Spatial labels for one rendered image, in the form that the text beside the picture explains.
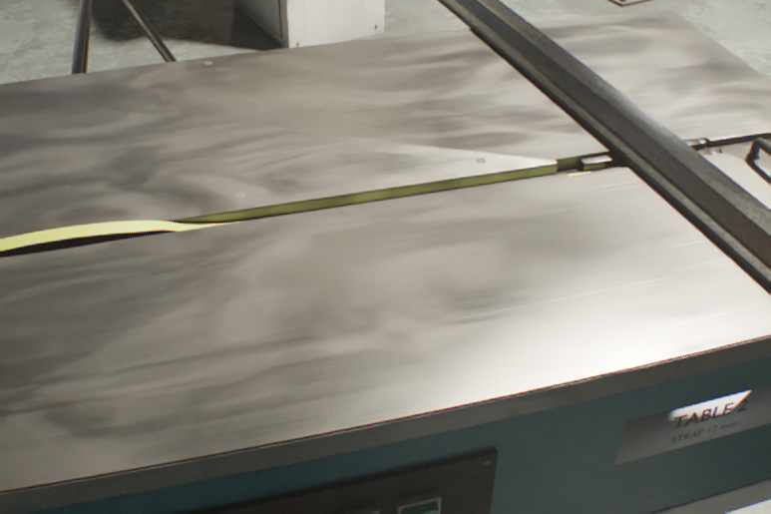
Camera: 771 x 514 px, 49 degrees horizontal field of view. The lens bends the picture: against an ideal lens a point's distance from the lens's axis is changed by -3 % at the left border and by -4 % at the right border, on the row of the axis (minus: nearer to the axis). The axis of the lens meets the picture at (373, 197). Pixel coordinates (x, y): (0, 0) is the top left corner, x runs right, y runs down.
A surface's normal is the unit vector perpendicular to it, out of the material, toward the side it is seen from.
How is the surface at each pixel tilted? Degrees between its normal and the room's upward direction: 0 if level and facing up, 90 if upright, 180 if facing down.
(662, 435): 90
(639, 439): 90
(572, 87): 75
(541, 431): 90
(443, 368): 0
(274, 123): 0
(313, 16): 90
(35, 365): 0
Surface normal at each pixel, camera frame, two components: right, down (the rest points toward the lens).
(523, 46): -0.90, -0.03
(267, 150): 0.00, -0.83
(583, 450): 0.26, 0.55
